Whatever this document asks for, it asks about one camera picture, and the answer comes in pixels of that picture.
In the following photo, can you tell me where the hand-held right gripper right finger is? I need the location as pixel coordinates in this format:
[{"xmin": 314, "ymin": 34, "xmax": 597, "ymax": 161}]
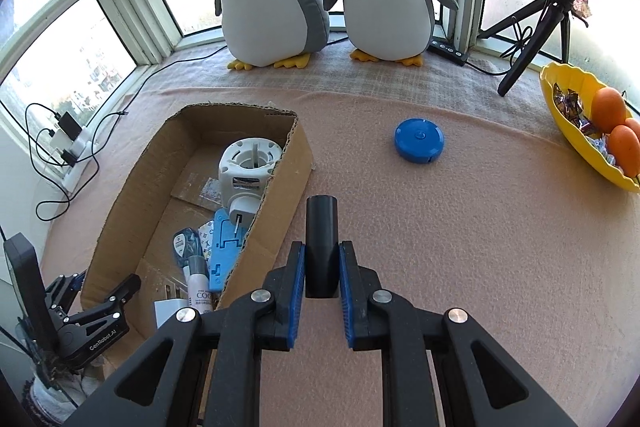
[{"xmin": 338, "ymin": 241, "xmax": 581, "ymax": 427}]

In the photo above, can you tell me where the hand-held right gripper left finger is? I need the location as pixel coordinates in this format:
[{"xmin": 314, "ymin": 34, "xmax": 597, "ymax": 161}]
[{"xmin": 62, "ymin": 241, "xmax": 307, "ymax": 427}]

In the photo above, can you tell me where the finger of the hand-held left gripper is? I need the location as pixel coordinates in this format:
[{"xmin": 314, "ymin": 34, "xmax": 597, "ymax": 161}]
[
  {"xmin": 70, "ymin": 273, "xmax": 142, "ymax": 325},
  {"xmin": 44, "ymin": 271, "xmax": 88, "ymax": 308}
]

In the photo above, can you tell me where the white usb charger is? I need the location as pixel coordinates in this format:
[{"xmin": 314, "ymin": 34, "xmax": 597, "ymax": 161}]
[{"xmin": 154, "ymin": 283, "xmax": 190, "ymax": 330}]

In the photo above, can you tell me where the black cylindrical tube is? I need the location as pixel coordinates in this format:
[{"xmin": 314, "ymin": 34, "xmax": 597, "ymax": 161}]
[{"xmin": 305, "ymin": 195, "xmax": 340, "ymax": 299}]

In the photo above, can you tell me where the blue phone stand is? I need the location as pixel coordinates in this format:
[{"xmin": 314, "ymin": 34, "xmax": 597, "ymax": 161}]
[{"xmin": 207, "ymin": 207, "xmax": 253, "ymax": 293}]

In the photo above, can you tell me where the small white bottle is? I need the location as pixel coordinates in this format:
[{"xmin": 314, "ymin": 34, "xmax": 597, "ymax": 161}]
[{"xmin": 186, "ymin": 255, "xmax": 213, "ymax": 314}]

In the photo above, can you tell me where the blue white oval case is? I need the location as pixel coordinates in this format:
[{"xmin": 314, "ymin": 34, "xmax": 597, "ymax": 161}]
[{"xmin": 172, "ymin": 227, "xmax": 202, "ymax": 267}]

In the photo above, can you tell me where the brown cardboard box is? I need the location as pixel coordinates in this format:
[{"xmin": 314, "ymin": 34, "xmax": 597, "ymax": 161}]
[{"xmin": 80, "ymin": 103, "xmax": 315, "ymax": 383}]

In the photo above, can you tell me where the white plug-in adapter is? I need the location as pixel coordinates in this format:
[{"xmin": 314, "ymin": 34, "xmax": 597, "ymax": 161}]
[{"xmin": 218, "ymin": 138, "xmax": 282, "ymax": 220}]

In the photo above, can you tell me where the black power adapter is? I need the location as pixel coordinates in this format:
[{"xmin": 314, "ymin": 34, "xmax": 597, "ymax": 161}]
[{"xmin": 56, "ymin": 111, "xmax": 83, "ymax": 138}]

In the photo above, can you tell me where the round blue tape measure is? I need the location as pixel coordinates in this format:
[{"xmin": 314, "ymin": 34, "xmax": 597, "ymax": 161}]
[{"xmin": 393, "ymin": 118, "xmax": 446, "ymax": 164}]

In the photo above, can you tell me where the beige plaid cloth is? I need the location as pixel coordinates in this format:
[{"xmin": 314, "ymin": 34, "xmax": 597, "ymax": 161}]
[{"xmin": 125, "ymin": 34, "xmax": 556, "ymax": 128}]

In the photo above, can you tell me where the black power strip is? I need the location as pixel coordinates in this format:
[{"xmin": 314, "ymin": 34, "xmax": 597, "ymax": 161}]
[{"xmin": 427, "ymin": 38, "xmax": 471, "ymax": 68}]

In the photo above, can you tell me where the yellow plastic bowl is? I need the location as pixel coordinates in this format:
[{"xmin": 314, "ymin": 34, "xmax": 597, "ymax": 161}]
[{"xmin": 539, "ymin": 61, "xmax": 640, "ymax": 194}]

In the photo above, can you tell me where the pile of wrapped candies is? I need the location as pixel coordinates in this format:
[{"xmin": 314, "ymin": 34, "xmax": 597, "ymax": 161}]
[{"xmin": 552, "ymin": 88, "xmax": 626, "ymax": 172}]

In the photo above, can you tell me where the black tripod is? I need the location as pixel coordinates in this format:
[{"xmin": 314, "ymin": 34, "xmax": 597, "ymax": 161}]
[{"xmin": 476, "ymin": 0, "xmax": 576, "ymax": 98}]

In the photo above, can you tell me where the paper tag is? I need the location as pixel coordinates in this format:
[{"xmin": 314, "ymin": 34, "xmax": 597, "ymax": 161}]
[{"xmin": 556, "ymin": 0, "xmax": 594, "ymax": 26}]

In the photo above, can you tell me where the black looped cable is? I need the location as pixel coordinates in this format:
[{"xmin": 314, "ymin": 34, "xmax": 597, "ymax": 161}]
[{"xmin": 34, "ymin": 157, "xmax": 101, "ymax": 223}]

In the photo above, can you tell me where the black adapter cable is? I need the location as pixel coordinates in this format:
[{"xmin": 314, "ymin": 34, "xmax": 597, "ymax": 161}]
[{"xmin": 25, "ymin": 103, "xmax": 63, "ymax": 168}]

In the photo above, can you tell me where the black charging cable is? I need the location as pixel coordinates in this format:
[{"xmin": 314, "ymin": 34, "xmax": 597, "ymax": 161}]
[{"xmin": 92, "ymin": 109, "xmax": 132, "ymax": 172}]

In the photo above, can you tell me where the black ring light cable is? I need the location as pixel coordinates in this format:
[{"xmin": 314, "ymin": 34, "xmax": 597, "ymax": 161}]
[{"xmin": 150, "ymin": 14, "xmax": 538, "ymax": 78}]

